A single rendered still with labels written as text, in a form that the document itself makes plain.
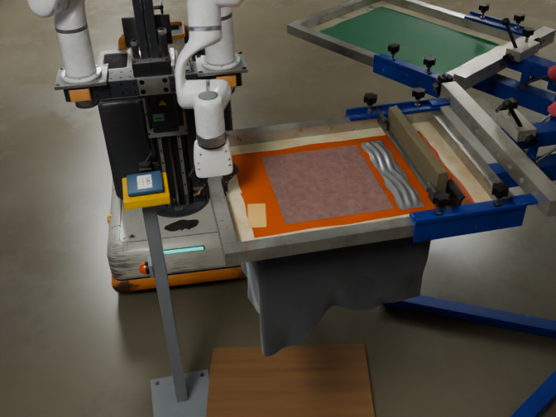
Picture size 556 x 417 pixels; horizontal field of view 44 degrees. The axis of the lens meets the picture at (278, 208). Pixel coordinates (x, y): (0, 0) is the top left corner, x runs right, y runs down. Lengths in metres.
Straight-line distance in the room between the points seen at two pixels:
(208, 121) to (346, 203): 0.44
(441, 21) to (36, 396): 2.20
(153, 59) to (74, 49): 0.24
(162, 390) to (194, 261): 0.57
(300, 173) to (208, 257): 1.01
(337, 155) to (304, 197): 0.24
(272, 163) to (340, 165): 0.20
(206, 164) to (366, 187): 0.45
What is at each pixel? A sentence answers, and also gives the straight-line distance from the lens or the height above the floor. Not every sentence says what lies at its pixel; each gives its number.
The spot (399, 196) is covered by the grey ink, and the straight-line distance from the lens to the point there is 1.92.
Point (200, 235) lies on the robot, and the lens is 2.91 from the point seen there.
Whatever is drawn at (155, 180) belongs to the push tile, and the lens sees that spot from 2.02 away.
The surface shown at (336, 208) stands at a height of 0.96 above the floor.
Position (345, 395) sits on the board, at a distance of 2.63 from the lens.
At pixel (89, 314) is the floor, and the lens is 3.07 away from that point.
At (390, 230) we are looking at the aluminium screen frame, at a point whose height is 0.99.
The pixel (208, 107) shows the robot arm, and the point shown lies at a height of 1.26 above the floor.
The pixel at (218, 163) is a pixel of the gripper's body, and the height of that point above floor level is 1.09.
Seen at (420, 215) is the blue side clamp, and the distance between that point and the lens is 1.80.
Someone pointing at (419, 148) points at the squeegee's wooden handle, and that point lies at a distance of 1.96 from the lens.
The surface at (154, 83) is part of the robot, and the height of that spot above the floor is 1.10.
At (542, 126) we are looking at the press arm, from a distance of 2.19.
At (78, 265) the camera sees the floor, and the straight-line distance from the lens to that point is 3.33.
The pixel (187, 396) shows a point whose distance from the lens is 2.65.
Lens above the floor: 2.08
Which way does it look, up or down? 36 degrees down
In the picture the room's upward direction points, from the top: 2 degrees counter-clockwise
